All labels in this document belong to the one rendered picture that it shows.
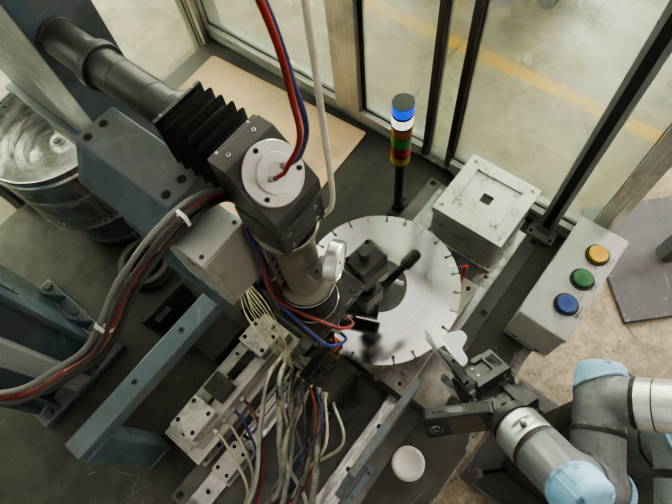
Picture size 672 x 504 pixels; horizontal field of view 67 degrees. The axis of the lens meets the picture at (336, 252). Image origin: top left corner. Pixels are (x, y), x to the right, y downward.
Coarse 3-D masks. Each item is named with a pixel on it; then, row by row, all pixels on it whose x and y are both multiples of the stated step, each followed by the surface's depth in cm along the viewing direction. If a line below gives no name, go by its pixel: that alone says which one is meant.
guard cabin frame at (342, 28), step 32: (192, 0) 155; (352, 0) 112; (448, 0) 96; (480, 0) 91; (224, 32) 163; (352, 32) 120; (480, 32) 98; (352, 64) 129; (352, 96) 141; (384, 128) 142; (448, 160) 136; (0, 192) 141; (640, 192) 101; (608, 224) 114
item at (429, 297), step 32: (352, 224) 112; (384, 224) 111; (416, 224) 110; (416, 288) 104; (448, 288) 103; (384, 320) 102; (416, 320) 101; (448, 320) 101; (384, 352) 99; (416, 352) 98
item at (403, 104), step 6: (396, 96) 99; (402, 96) 99; (408, 96) 99; (396, 102) 98; (402, 102) 98; (408, 102) 98; (414, 102) 98; (396, 108) 98; (402, 108) 98; (408, 108) 98; (396, 114) 99; (402, 114) 98; (408, 114) 99; (402, 120) 100
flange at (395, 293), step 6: (390, 264) 106; (396, 264) 106; (390, 270) 105; (402, 276) 104; (390, 288) 103; (396, 288) 103; (402, 288) 103; (384, 294) 103; (390, 294) 103; (396, 294) 103; (402, 294) 103; (384, 300) 102; (390, 300) 102; (396, 300) 102; (384, 306) 102; (390, 306) 102
